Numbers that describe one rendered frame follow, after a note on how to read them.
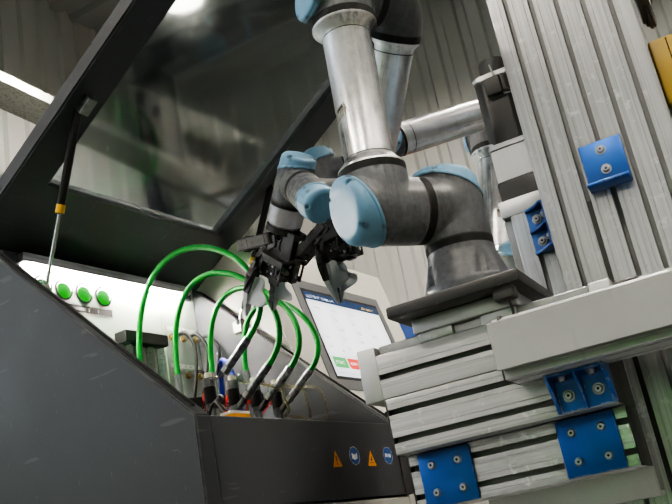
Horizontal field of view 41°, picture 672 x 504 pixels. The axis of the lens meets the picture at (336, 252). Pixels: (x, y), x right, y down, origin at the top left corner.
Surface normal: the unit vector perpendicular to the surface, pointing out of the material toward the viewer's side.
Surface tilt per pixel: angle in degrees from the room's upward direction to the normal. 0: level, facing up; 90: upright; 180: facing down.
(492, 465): 90
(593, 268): 90
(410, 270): 90
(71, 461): 90
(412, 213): 117
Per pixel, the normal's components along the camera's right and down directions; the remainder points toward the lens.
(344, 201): -0.88, 0.15
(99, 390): -0.55, -0.18
